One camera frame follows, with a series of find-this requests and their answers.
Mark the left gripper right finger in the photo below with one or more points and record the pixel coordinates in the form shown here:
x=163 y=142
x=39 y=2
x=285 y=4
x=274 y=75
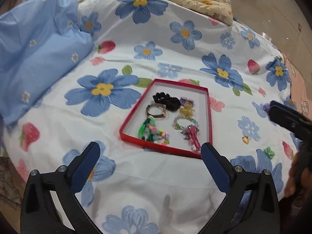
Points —
x=250 y=204

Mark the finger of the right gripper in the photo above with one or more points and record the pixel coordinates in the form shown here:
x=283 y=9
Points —
x=291 y=120

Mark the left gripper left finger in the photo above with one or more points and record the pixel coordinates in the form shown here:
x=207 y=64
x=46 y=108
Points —
x=38 y=212

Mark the pink snap hair clip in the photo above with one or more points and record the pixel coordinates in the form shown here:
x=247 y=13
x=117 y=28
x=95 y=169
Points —
x=192 y=136

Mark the yellow claw clip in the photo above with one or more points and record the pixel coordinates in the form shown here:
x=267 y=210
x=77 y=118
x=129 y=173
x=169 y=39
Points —
x=187 y=110

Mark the green leaf hair clip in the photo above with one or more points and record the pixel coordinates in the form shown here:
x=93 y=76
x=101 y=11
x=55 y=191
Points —
x=144 y=130

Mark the black velvet scrunchie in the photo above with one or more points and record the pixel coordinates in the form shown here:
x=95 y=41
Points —
x=172 y=103

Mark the pink blanket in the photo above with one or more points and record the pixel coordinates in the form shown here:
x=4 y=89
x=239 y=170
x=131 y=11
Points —
x=298 y=93

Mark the purple flower hair clip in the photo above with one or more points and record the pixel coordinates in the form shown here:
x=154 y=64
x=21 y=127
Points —
x=266 y=107

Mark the small yellow charm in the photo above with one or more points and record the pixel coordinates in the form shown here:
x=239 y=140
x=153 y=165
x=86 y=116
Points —
x=245 y=139

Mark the red shallow tray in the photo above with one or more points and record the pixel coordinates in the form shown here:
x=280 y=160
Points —
x=178 y=145

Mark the cream patterned cushion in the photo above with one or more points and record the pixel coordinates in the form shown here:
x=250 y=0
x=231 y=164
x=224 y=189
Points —
x=220 y=10

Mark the light blue pillow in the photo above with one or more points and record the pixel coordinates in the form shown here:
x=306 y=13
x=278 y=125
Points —
x=40 y=43

